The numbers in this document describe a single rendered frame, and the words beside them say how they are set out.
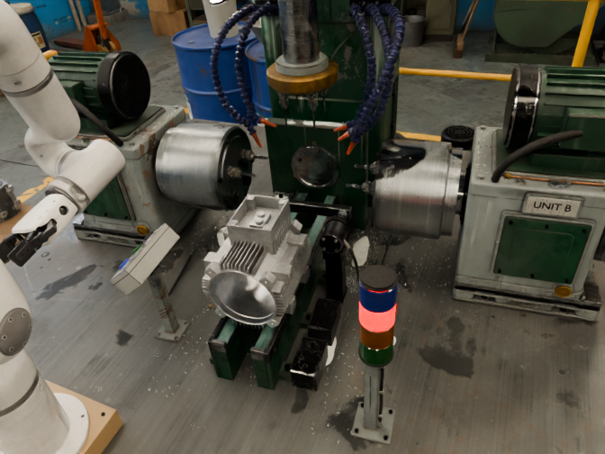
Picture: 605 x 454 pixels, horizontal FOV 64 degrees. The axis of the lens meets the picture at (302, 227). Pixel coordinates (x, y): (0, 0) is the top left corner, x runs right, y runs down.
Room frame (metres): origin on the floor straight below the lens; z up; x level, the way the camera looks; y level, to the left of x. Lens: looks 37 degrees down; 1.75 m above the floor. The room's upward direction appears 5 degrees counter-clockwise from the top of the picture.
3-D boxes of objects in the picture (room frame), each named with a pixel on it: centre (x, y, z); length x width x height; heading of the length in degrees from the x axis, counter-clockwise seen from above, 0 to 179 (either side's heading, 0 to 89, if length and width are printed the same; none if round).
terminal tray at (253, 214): (0.87, 0.09, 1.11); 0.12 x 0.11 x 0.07; 159
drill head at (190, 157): (1.29, 0.31, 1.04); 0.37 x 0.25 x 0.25; 69
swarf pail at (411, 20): (5.52, -1.39, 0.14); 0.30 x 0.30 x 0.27
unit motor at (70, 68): (1.36, 0.59, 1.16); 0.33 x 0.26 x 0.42; 69
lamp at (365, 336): (0.56, -0.11, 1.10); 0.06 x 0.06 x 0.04
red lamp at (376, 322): (0.56, -0.11, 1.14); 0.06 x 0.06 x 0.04
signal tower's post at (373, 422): (0.56, -0.11, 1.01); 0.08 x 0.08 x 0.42; 69
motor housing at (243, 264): (0.83, 0.11, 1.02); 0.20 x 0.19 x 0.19; 159
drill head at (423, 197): (1.05, -0.33, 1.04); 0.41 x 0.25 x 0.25; 69
